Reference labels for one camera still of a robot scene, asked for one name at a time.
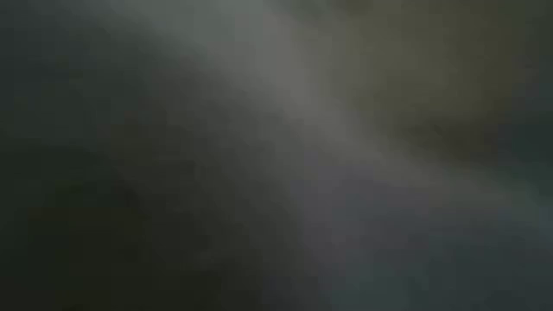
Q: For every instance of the olive green cloth garment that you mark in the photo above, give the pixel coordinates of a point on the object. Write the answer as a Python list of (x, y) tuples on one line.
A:
[(432, 56)]

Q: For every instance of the grey cloth garment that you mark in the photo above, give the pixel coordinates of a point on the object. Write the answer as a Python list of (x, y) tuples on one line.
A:
[(276, 129)]

